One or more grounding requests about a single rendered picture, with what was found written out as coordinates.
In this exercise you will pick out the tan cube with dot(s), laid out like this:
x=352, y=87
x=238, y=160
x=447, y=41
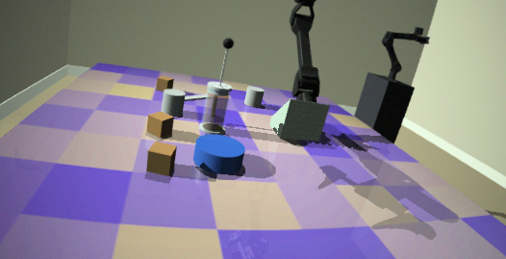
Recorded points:
x=161, y=158
x=164, y=83
x=160, y=124

